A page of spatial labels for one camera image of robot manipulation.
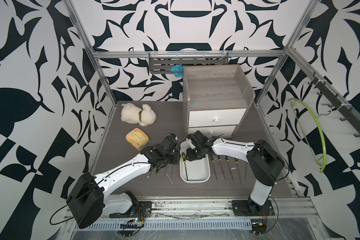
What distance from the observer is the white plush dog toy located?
1.01m

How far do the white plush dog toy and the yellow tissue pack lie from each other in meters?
0.06

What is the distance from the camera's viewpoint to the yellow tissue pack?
952 millimetres
